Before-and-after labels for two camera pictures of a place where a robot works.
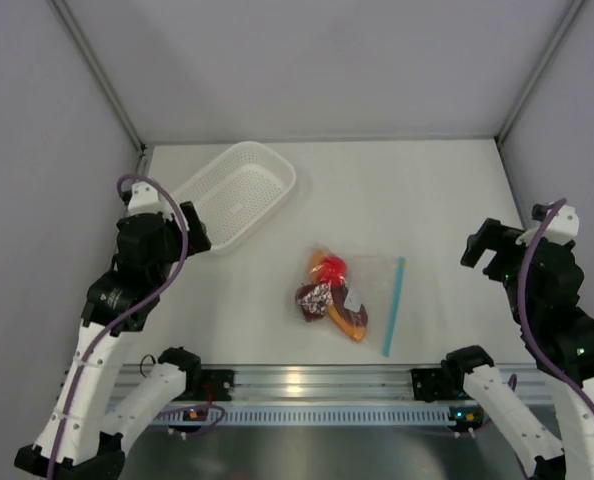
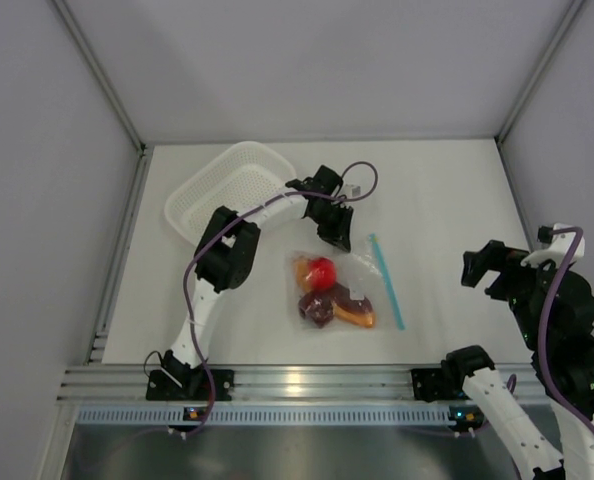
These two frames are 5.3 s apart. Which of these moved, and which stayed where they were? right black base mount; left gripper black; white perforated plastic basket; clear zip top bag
Moved: clear zip top bag; left gripper black
Stayed: right black base mount; white perforated plastic basket
